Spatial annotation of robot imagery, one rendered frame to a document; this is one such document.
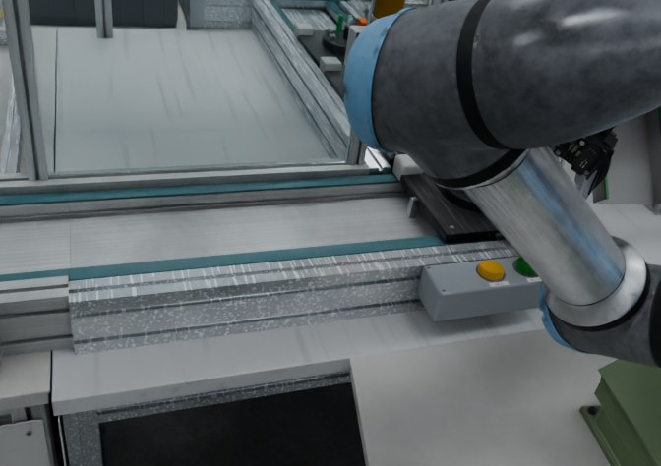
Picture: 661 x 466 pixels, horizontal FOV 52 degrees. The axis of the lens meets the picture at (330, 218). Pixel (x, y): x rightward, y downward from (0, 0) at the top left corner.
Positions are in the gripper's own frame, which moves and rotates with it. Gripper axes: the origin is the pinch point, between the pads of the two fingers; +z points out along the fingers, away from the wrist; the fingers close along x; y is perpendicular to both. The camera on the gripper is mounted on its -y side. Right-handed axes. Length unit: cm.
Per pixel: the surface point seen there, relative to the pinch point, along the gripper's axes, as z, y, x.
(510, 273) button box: 12.9, 3.4, 4.1
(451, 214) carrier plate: 15.2, -4.8, -9.6
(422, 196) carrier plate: 17.0, -6.9, -16.1
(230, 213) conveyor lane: 32, 14, -40
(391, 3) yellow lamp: -10.0, -4.0, -37.5
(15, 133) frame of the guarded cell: 50, 16, -90
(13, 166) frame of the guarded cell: 48, 24, -80
